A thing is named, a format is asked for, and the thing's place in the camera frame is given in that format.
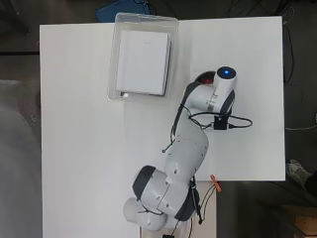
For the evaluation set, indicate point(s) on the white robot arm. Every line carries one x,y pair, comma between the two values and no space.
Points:
186,155

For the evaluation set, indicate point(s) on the clear plastic box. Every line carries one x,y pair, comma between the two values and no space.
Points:
175,49

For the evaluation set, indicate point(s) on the brown round tub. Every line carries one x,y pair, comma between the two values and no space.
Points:
199,78

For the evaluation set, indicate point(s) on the person's shoe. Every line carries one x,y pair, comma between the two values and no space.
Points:
297,171

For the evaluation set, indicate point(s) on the cardboard box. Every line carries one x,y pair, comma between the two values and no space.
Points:
305,221

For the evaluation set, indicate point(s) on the orange clamp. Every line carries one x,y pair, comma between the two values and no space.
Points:
215,182

